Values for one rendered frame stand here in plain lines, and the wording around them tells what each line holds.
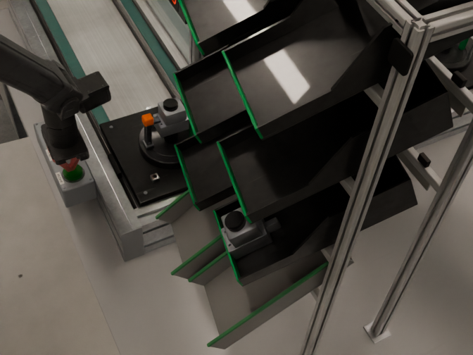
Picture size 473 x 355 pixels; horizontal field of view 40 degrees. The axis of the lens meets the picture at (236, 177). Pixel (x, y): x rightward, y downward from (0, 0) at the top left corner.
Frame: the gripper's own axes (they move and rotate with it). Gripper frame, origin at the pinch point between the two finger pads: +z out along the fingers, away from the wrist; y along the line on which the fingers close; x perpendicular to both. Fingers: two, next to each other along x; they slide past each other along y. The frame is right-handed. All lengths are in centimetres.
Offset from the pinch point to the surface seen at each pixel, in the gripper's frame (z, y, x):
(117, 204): 2.6, -10.9, -5.9
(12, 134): 99, 109, 3
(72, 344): 11.8, -31.6, 11.4
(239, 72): -54, -39, -16
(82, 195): 5.4, -3.8, -0.7
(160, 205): 1.9, -15.1, -13.6
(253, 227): -29, -45, -16
